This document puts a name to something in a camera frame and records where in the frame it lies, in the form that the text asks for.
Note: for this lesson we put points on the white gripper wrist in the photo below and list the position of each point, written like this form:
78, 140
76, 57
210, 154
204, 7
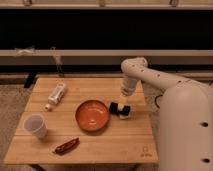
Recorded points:
128, 87

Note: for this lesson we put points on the black eraser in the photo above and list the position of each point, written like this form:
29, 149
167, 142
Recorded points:
115, 109

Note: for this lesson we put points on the orange bowl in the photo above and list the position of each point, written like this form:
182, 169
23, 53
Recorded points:
92, 115

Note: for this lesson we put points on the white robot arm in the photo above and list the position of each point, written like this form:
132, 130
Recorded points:
185, 133

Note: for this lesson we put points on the white sponge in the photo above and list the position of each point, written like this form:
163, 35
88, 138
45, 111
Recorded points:
124, 117

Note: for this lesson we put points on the brown snack bar wrapper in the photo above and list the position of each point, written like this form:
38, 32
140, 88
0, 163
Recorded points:
63, 148

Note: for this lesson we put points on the wooden table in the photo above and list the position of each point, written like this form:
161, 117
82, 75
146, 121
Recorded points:
122, 141

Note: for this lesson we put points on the white tube bottle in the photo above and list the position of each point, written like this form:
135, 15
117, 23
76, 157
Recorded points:
55, 96

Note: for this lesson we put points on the white plastic cup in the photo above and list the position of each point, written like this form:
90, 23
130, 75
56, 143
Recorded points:
35, 125

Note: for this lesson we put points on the wooden wall rail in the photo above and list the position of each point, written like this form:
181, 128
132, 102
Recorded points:
104, 57

